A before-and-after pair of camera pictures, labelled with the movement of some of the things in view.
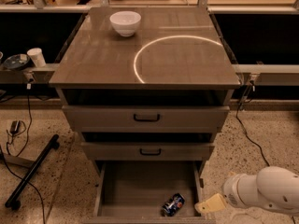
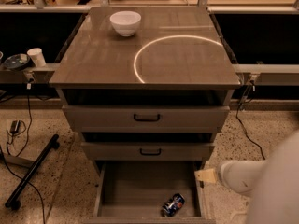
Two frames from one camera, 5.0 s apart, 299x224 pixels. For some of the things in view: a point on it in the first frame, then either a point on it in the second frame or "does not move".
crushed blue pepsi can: x=173 y=205 does not move
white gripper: x=231 y=189 → x=231 y=174
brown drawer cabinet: x=149 y=88 does not move
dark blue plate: x=16 y=62 does not move
